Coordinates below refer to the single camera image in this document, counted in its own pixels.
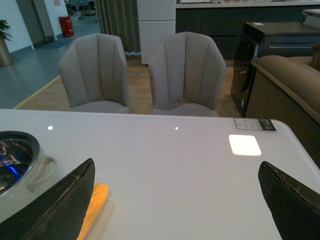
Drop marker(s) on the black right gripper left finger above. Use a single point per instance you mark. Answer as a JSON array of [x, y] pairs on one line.
[[57, 214]]

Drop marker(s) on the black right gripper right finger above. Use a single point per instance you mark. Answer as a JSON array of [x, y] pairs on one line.
[[295, 208]]

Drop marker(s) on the yellow corn cob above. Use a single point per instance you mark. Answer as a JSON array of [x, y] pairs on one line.
[[98, 198]]

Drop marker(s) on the beige steel cooking pot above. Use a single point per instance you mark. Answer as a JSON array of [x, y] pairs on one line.
[[25, 171]]

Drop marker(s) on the black white table sticker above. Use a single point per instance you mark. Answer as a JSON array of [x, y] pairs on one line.
[[261, 124]]

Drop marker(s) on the tan sofa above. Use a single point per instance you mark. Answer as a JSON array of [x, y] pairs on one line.
[[288, 89]]

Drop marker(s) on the beige chair left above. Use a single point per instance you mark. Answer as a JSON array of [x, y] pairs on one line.
[[94, 73]]

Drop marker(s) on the beige chair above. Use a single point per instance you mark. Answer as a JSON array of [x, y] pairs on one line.
[[186, 74], [94, 73]]

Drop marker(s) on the potted green plant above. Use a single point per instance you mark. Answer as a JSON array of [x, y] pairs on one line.
[[5, 57]]

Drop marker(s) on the beige chair right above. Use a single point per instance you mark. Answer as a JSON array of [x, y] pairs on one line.
[[186, 74]]

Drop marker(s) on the red bin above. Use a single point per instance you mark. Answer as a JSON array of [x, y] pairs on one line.
[[66, 26]]

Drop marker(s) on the dark kitchen counter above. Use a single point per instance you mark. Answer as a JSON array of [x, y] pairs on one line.
[[224, 23]]

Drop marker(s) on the grey curtain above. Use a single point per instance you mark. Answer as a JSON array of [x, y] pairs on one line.
[[120, 18]]

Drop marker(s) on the white cabinet column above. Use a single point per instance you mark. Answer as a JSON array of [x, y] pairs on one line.
[[156, 19]]

